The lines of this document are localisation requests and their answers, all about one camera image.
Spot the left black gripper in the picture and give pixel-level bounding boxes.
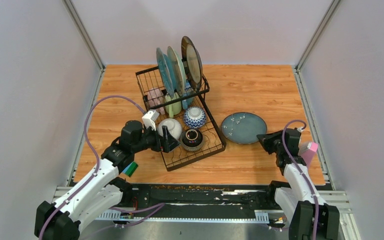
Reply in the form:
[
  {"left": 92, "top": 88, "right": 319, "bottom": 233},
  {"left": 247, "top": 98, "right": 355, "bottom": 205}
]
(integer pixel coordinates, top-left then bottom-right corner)
[{"left": 132, "top": 123, "right": 181, "bottom": 153}]

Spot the white ribbed bowl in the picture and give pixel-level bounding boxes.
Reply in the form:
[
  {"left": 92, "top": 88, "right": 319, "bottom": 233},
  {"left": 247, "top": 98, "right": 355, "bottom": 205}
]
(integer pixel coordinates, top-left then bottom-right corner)
[{"left": 157, "top": 118, "right": 183, "bottom": 140}]

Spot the black wire dish rack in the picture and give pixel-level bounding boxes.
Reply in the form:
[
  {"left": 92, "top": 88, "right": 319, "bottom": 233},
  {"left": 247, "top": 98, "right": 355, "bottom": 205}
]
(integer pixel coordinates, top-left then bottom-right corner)
[{"left": 136, "top": 66, "right": 226, "bottom": 171}]

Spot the dark brown speckled bowl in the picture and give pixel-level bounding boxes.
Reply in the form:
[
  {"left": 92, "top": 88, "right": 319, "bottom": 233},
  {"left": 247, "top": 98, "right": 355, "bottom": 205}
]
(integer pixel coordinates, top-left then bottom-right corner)
[{"left": 180, "top": 128, "right": 205, "bottom": 152}]

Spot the light green mug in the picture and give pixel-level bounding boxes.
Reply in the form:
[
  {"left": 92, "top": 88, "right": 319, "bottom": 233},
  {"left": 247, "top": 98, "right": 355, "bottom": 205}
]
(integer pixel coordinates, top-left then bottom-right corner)
[{"left": 164, "top": 92, "right": 183, "bottom": 118}]

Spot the grey blue blossom plate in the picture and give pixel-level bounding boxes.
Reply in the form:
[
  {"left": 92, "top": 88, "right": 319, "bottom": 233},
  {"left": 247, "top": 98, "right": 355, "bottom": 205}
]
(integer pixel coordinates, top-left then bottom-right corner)
[{"left": 220, "top": 112, "right": 268, "bottom": 145}]

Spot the white black bowl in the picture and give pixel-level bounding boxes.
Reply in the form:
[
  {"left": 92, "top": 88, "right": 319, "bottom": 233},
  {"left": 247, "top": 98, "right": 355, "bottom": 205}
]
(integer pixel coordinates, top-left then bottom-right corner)
[{"left": 183, "top": 106, "right": 207, "bottom": 129}]

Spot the blue butterfly mug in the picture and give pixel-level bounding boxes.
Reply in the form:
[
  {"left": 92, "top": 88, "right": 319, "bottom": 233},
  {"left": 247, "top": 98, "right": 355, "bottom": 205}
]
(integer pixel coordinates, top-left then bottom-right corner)
[{"left": 180, "top": 81, "right": 196, "bottom": 111}]

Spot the pink ceramic mug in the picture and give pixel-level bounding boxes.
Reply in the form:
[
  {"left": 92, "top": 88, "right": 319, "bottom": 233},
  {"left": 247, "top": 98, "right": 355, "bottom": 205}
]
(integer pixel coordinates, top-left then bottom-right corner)
[{"left": 147, "top": 88, "right": 165, "bottom": 107}]

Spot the dark teal scalloped plate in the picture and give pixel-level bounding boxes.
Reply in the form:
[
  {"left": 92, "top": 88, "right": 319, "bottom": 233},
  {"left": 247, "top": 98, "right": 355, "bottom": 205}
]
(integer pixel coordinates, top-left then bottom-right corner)
[{"left": 156, "top": 47, "right": 175, "bottom": 98}]

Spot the light blue scalloped plate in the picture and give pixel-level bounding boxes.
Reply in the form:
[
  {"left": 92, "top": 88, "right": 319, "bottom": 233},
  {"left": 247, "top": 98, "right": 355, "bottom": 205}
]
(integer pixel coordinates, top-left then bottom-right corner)
[{"left": 167, "top": 46, "right": 187, "bottom": 97}]

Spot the black rimmed white plate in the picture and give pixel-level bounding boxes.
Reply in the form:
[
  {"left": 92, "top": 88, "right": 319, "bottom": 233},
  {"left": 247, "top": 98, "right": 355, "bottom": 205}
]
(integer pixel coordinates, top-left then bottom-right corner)
[{"left": 181, "top": 36, "right": 203, "bottom": 92}]

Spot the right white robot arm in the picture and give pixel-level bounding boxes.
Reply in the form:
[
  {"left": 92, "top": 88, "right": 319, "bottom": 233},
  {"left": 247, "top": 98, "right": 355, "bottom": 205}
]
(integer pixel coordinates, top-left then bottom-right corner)
[{"left": 257, "top": 128, "right": 340, "bottom": 240}]

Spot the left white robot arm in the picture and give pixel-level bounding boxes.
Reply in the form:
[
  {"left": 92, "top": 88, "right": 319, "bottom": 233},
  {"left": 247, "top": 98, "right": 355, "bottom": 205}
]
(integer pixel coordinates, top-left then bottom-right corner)
[{"left": 34, "top": 120, "right": 180, "bottom": 240}]

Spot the pink box with mirror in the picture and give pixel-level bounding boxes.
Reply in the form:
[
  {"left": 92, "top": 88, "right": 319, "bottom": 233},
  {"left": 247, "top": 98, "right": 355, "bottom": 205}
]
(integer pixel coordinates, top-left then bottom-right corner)
[{"left": 298, "top": 141, "right": 319, "bottom": 168}]

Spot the blue green striped sponge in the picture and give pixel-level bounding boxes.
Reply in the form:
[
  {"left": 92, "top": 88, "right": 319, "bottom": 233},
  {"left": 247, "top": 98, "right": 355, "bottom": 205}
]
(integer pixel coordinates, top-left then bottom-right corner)
[{"left": 122, "top": 161, "right": 138, "bottom": 177}]

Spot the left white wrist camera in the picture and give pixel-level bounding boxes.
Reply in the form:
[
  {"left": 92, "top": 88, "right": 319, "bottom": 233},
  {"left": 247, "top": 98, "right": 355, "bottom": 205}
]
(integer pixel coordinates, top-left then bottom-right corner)
[{"left": 141, "top": 109, "right": 160, "bottom": 131}]

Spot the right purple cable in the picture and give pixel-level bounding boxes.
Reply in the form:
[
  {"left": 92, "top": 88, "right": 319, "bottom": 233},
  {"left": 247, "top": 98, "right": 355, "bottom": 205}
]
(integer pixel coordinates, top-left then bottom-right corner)
[{"left": 266, "top": 119, "right": 320, "bottom": 240}]

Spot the purple cable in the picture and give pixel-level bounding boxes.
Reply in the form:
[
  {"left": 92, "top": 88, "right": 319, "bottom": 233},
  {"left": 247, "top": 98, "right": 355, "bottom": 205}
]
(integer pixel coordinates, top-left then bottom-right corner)
[
  {"left": 266, "top": 119, "right": 320, "bottom": 240},
  {"left": 37, "top": 95, "right": 166, "bottom": 240}
]

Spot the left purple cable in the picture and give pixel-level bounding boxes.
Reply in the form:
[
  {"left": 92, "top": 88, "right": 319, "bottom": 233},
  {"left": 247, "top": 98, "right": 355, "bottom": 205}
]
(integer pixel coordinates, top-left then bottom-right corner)
[{"left": 37, "top": 95, "right": 166, "bottom": 240}]

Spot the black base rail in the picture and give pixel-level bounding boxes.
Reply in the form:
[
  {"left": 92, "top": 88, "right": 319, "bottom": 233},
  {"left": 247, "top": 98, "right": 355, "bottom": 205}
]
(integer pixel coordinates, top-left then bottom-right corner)
[{"left": 119, "top": 184, "right": 285, "bottom": 224}]

